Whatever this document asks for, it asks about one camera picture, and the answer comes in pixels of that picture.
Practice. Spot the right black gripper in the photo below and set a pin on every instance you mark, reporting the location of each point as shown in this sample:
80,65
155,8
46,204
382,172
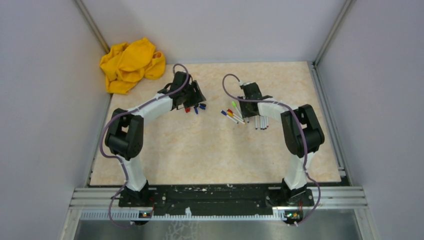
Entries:
245,113

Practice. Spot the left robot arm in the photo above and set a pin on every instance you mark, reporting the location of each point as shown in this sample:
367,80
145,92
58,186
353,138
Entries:
125,131

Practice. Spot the yellow cap marker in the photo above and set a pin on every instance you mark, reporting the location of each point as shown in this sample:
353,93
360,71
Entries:
236,118

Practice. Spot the red cap marker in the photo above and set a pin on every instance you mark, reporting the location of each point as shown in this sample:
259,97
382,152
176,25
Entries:
233,114

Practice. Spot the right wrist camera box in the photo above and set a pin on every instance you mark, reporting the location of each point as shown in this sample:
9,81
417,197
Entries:
242,84

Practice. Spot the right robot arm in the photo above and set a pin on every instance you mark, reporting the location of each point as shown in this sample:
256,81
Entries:
302,134

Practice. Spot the green cap marker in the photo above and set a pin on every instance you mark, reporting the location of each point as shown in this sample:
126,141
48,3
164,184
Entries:
236,108

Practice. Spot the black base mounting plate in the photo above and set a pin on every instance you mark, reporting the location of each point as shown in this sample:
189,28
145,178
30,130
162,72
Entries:
216,199

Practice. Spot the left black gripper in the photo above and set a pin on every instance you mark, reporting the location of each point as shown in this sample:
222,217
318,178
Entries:
197,97

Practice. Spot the aluminium front rail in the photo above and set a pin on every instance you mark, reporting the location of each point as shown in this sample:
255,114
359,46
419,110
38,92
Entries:
102,204

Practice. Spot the yellow crumpled cloth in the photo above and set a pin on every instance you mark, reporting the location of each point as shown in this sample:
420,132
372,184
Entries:
126,64

